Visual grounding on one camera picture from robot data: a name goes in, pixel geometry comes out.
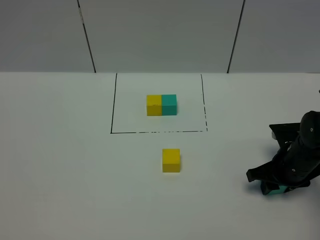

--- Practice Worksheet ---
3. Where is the template yellow cube block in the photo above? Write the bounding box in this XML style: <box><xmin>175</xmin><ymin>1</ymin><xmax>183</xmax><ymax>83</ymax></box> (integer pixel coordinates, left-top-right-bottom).
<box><xmin>146</xmin><ymin>95</ymin><xmax>162</xmax><ymax>116</ymax></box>

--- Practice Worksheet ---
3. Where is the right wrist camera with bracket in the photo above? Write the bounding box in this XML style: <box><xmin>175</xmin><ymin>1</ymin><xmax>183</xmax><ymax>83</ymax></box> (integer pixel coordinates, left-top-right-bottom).
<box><xmin>269</xmin><ymin>122</ymin><xmax>300</xmax><ymax>148</ymax></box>

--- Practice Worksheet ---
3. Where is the template teal cube block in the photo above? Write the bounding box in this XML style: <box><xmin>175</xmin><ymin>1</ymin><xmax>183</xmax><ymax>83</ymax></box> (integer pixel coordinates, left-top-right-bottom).
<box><xmin>161</xmin><ymin>94</ymin><xmax>178</xmax><ymax>116</ymax></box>

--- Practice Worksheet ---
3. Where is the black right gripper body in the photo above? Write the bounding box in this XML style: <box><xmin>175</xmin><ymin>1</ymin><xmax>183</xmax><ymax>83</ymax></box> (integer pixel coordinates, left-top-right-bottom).
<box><xmin>272</xmin><ymin>110</ymin><xmax>320</xmax><ymax>187</ymax></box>

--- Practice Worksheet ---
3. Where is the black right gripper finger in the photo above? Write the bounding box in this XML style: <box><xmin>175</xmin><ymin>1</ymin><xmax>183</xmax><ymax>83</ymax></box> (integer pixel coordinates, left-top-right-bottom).
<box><xmin>260</xmin><ymin>181</ymin><xmax>310</xmax><ymax>195</ymax></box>
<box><xmin>246</xmin><ymin>161</ymin><xmax>282</xmax><ymax>184</ymax></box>

